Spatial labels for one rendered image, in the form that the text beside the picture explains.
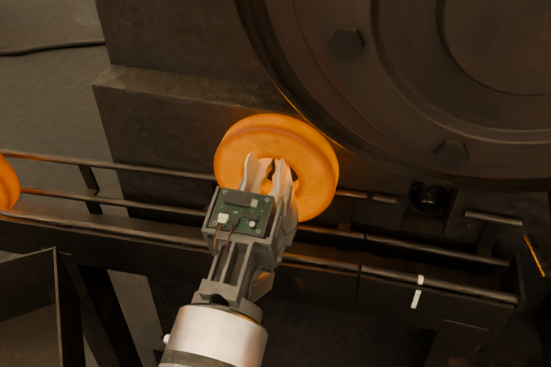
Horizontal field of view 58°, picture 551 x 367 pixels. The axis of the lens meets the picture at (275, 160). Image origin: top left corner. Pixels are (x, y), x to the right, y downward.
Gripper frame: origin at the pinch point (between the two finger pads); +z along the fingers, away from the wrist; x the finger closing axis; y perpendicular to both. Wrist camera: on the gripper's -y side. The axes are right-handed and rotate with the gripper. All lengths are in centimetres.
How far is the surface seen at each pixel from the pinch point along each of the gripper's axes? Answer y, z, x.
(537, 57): 26.6, -5.9, -20.7
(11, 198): -15.9, -5.3, 43.5
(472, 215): -9.4, 2.5, -25.2
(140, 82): 0.7, 8.6, 21.3
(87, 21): -128, 149, 154
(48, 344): -17.8, -24.2, 27.5
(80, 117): -107, 72, 110
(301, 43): 19.9, 0.0, -3.9
